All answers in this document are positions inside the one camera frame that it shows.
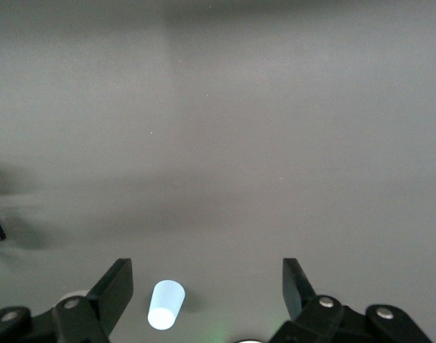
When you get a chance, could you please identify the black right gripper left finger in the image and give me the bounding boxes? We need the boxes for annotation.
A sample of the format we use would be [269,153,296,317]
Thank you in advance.
[31,258,134,343]

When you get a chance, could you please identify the dark grey table mat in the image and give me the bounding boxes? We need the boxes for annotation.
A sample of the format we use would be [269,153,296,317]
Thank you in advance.
[0,0,436,343]

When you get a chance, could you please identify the light blue plastic cup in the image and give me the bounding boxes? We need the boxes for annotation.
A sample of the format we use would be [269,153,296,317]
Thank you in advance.
[147,279,187,332]

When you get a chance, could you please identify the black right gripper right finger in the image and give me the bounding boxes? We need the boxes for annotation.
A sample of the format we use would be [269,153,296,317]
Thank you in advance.
[271,258,344,343]

